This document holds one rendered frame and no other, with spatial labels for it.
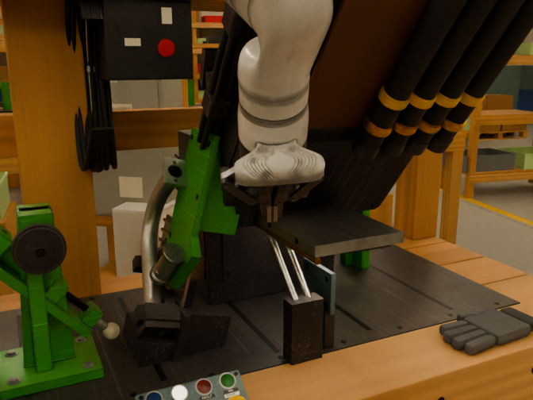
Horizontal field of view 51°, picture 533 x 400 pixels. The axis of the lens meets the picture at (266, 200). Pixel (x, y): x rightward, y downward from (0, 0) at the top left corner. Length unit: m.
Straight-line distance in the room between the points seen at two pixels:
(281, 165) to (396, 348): 0.56
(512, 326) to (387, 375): 0.28
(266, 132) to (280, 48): 0.12
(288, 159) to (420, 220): 1.14
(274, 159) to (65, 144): 0.73
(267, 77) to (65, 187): 0.80
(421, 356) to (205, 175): 0.47
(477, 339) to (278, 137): 0.61
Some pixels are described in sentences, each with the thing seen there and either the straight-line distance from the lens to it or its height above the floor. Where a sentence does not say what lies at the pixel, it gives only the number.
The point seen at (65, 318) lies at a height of 0.99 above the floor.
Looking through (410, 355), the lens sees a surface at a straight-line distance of 1.02.
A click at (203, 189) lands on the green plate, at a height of 1.19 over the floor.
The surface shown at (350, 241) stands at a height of 1.13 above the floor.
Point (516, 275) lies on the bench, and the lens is 1.50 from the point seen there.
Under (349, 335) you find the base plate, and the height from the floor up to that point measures 0.90.
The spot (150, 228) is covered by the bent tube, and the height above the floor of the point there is 1.09.
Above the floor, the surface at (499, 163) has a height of 0.34.
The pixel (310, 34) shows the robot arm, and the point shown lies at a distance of 0.48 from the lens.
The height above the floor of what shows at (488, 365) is 0.89.
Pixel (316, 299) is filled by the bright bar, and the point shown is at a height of 1.01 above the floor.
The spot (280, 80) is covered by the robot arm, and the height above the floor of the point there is 1.37.
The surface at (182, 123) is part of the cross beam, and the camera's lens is 1.36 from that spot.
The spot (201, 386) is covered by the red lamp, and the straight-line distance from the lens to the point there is 0.82.
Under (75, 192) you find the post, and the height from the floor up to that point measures 1.12.
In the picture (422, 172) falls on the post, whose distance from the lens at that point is 1.64.
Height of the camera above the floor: 1.39
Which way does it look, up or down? 14 degrees down
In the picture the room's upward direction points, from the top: straight up
